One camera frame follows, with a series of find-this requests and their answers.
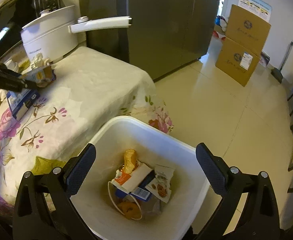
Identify white snack wrapper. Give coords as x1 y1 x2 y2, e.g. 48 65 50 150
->
145 165 175 203

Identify white plastic trash bin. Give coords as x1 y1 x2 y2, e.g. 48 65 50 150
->
71 116 209 239

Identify white bowl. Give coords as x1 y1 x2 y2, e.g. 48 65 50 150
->
4 59 18 72

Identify dark blue flat box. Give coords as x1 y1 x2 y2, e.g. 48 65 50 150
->
6 89 40 121

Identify crumpled white tissue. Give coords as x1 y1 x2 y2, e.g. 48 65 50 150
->
30 53 50 69

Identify light blue carton box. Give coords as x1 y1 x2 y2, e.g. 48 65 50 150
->
22 65 56 88

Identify white electric cooking pot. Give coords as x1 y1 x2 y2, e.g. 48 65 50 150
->
21 5 132 62

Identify white orange carton in bin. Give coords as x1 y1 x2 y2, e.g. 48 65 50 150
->
111 160 153 193

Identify floral tablecloth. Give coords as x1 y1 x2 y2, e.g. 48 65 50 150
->
0 47 174 217

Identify black microwave oven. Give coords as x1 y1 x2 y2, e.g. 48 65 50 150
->
0 0 61 61

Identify blue package in bin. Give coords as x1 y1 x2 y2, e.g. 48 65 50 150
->
129 171 155 202

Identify lower cardboard box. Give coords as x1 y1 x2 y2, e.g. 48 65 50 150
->
215 37 259 87

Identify cardboard box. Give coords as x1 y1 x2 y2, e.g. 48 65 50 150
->
215 37 259 87
226 4 271 56

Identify grey refrigerator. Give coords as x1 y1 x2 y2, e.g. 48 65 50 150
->
79 0 219 80

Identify upper cardboard box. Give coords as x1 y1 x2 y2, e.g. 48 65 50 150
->
226 4 271 56

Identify wall poster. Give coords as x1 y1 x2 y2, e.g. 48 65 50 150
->
238 0 272 23

